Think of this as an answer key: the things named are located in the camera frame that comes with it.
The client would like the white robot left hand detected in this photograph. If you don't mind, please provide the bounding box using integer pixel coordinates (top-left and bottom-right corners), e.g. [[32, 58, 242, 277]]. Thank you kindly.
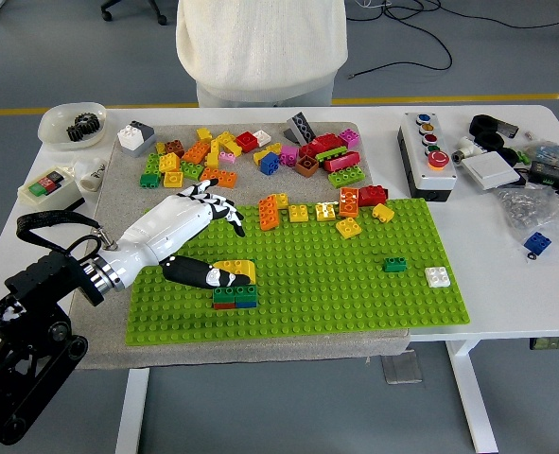
[[113, 178, 250, 290]]

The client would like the yellow curved brick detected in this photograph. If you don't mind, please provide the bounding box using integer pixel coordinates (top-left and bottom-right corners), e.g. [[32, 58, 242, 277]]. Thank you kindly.
[[211, 258, 256, 288]]

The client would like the lime long brick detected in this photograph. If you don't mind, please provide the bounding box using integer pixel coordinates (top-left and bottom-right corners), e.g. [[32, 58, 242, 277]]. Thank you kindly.
[[144, 152, 165, 177], [327, 166, 369, 189]]

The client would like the orange long brick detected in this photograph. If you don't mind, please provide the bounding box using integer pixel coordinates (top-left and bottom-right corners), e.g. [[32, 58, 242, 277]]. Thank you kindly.
[[338, 186, 360, 218], [257, 193, 280, 232], [198, 166, 238, 189]]

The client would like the yellow narrow brick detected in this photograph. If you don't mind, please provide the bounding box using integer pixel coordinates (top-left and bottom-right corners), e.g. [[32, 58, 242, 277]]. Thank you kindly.
[[205, 139, 222, 169]]

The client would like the white square brick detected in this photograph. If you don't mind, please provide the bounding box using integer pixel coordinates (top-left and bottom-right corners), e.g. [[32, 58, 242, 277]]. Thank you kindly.
[[423, 266, 451, 288], [116, 122, 144, 150]]

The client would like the red square brick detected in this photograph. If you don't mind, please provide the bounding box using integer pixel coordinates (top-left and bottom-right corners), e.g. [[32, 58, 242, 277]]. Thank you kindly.
[[235, 131, 260, 153]]

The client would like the green studded baseplate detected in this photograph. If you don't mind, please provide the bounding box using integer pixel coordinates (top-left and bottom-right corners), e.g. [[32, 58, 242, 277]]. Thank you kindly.
[[124, 198, 472, 346]]

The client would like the brown square brick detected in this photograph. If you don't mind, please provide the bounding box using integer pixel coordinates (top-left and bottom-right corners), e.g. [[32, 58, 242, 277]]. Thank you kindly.
[[295, 154, 320, 179]]

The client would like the grey patterned sloped brick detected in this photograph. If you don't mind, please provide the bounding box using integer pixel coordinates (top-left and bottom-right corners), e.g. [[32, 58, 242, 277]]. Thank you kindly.
[[284, 112, 318, 146]]

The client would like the large red brick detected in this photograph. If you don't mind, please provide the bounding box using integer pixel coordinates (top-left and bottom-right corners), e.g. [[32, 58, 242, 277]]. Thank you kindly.
[[298, 133, 344, 160]]

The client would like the lime flat brick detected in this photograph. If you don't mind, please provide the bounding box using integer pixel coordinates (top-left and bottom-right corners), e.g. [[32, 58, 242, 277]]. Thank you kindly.
[[314, 146, 349, 162]]

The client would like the red long brick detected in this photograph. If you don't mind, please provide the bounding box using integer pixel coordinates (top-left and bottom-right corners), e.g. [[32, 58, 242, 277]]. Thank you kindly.
[[322, 150, 361, 174]]

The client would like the white plastic tube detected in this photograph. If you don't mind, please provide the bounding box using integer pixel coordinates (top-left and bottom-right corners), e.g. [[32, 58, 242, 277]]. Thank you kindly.
[[79, 158, 109, 192]]

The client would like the white bowl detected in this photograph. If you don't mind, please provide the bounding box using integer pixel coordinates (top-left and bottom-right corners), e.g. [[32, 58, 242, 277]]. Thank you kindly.
[[37, 101, 109, 151]]

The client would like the grey-brown mat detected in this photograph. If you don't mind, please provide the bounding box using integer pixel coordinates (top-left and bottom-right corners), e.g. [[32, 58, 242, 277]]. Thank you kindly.
[[61, 121, 412, 371]]

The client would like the white table leg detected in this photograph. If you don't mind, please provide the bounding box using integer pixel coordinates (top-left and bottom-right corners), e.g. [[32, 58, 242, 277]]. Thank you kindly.
[[446, 340, 500, 454], [115, 367, 150, 454]]

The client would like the person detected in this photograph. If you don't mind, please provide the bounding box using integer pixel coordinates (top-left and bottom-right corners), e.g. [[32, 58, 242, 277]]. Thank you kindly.
[[174, 0, 350, 109]]

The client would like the black office chair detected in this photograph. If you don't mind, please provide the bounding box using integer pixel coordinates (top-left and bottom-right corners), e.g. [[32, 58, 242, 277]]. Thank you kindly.
[[99, 0, 169, 26]]

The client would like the grey button control box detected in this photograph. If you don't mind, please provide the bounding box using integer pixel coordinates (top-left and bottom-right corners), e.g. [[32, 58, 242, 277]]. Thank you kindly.
[[396, 112, 459, 202]]

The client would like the white pipe fitting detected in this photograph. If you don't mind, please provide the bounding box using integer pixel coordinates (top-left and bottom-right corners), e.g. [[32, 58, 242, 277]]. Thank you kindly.
[[451, 136, 488, 165]]

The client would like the grey black block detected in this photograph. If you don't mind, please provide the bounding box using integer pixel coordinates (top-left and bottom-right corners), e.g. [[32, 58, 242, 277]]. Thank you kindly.
[[496, 117, 520, 139]]

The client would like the clear bag of screws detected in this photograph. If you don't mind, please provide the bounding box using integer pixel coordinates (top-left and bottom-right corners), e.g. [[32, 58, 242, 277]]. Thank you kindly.
[[494, 186, 559, 237]]

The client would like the black power adapter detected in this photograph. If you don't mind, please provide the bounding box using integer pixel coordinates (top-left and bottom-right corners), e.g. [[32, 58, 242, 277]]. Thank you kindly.
[[527, 160, 559, 195]]

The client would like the clear bag of parts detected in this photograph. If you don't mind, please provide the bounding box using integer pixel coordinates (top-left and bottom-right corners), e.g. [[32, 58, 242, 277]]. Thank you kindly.
[[519, 139, 559, 171]]

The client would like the beige switch box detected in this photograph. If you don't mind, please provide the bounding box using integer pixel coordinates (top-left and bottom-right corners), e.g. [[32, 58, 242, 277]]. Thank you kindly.
[[17, 167, 86, 214]]

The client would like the black floor cable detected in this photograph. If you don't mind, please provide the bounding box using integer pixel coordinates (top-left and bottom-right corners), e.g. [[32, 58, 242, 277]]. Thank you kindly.
[[346, 0, 559, 79]]

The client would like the white switch plate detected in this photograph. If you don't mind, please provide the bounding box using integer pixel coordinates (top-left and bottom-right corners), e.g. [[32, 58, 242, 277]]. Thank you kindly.
[[461, 151, 522, 191]]

